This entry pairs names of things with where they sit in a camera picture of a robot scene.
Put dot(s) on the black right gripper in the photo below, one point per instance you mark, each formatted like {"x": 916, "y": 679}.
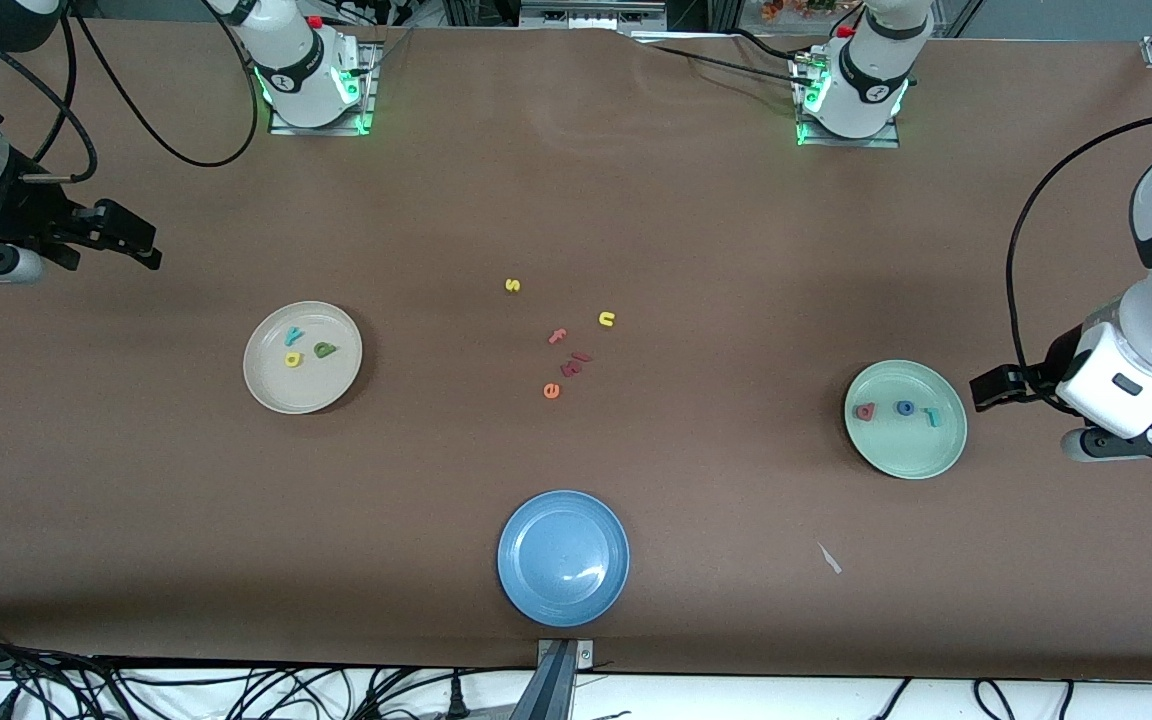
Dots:
{"x": 28, "y": 213}

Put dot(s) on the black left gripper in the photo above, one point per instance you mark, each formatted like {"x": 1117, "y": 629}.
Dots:
{"x": 1057, "y": 363}

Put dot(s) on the red letter d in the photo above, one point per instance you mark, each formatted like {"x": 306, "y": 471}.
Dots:
{"x": 867, "y": 412}

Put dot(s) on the teal letter y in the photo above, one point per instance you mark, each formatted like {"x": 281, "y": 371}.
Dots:
{"x": 293, "y": 337}

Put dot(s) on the yellow letter a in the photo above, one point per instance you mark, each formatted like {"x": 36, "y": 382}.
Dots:
{"x": 291, "y": 361}

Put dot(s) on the green letter d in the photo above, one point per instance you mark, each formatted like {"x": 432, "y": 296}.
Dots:
{"x": 323, "y": 350}

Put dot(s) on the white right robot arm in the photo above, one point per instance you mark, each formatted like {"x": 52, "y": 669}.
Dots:
{"x": 296, "y": 60}

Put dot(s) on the light green plate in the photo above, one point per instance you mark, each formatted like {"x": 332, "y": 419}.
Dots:
{"x": 906, "y": 450}

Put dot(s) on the white paper scrap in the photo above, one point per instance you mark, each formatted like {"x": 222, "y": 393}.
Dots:
{"x": 829, "y": 558}

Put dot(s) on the beige brown plate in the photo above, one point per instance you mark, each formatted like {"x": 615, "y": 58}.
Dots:
{"x": 326, "y": 385}

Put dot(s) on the brown table cover sheet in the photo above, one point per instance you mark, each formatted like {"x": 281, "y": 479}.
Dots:
{"x": 136, "y": 500}

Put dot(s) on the orange flower decoration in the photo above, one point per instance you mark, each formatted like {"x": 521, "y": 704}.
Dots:
{"x": 796, "y": 8}

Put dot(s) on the blue plate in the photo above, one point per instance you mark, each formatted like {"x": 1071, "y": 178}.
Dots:
{"x": 561, "y": 560}

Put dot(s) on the grey control box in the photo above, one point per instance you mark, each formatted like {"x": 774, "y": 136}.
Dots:
{"x": 591, "y": 12}

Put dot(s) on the black power plug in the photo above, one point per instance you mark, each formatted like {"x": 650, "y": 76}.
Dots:
{"x": 456, "y": 700}

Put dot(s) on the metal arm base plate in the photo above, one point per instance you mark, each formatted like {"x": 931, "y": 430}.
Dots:
{"x": 368, "y": 110}
{"x": 886, "y": 141}

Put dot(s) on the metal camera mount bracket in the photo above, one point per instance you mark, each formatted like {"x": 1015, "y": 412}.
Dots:
{"x": 558, "y": 680}

